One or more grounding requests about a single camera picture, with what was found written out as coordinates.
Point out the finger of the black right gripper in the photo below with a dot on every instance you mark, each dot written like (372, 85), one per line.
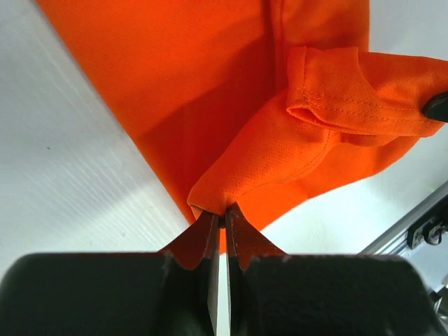
(435, 107)

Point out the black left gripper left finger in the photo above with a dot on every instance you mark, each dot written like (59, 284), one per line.
(172, 291)

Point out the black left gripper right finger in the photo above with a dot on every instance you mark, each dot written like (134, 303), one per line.
(276, 293)

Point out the orange t shirt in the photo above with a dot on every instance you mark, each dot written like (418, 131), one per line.
(264, 104)

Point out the aluminium front mounting rail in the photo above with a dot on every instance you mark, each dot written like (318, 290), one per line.
(420, 237)

